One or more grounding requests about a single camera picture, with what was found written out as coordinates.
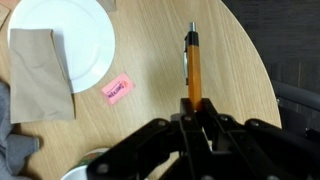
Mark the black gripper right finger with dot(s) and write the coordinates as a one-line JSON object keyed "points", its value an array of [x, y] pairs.
{"points": [[266, 143]]}

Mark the creased brown paper napkin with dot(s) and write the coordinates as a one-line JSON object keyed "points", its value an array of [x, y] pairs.
{"points": [[36, 86]]}

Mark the grey cloth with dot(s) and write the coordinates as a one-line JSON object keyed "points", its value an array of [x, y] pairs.
{"points": [[13, 150]]}

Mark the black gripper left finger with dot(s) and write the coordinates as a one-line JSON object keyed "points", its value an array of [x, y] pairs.
{"points": [[140, 143]]}

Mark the orange and black pen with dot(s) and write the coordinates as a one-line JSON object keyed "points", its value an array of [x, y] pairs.
{"points": [[195, 66]]}

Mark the black office chair with armrest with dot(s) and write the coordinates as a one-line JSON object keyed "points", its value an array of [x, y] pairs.
{"points": [[296, 95]]}

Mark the large white round plate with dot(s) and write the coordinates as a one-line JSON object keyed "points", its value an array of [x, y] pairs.
{"points": [[80, 40]]}

